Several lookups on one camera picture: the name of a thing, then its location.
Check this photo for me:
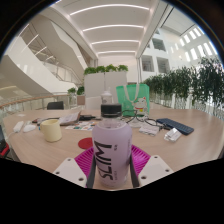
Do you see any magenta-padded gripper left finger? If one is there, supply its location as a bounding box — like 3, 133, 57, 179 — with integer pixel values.
52, 146, 98, 190

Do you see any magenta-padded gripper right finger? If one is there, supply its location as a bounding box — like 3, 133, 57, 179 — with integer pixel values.
128, 144, 175, 189

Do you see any lilac drink bottle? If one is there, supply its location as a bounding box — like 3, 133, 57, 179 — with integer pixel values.
91, 103, 134, 191

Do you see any flat round red coaster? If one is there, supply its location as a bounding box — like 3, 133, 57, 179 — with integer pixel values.
77, 136, 95, 151

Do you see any small clear plastic box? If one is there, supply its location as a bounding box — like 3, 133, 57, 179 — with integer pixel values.
163, 127, 183, 144

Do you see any white plastic packet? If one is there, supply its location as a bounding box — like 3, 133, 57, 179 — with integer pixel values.
137, 122, 161, 137

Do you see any pale yellow mug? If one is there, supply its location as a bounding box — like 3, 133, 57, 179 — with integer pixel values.
39, 118, 64, 144

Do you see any colourful sticker sheet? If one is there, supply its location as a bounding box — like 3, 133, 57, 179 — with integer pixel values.
65, 120, 98, 132

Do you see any dark blue keyboard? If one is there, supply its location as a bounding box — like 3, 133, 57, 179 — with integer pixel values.
155, 117, 195, 136

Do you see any open printed booklet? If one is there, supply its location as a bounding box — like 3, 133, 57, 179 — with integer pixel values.
57, 111, 82, 127

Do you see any white computer mouse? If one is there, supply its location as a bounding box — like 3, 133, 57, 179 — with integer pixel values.
22, 123, 37, 134

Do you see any black office chair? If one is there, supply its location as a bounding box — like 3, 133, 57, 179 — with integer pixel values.
46, 100, 65, 111

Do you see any white power strip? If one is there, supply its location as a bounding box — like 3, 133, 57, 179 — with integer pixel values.
12, 120, 26, 134

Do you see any white chair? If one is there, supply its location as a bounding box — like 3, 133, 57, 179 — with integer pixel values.
84, 95, 103, 111

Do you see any red and black chair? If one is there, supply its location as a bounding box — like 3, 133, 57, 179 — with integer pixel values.
0, 124, 11, 159

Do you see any green tote bag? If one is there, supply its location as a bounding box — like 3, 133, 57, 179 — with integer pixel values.
115, 82, 151, 118

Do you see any small potted plant stand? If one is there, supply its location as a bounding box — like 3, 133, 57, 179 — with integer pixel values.
67, 85, 86, 107

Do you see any clear shaker bottle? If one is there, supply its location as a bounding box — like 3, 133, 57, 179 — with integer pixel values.
100, 86, 115, 106

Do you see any row of green hedge plants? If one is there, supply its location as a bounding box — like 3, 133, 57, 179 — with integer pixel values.
142, 55, 224, 112

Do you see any white cabinet topped with plants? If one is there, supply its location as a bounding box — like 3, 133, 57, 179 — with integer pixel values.
82, 63, 130, 99

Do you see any black cable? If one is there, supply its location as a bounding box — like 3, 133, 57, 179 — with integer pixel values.
121, 109, 165, 131

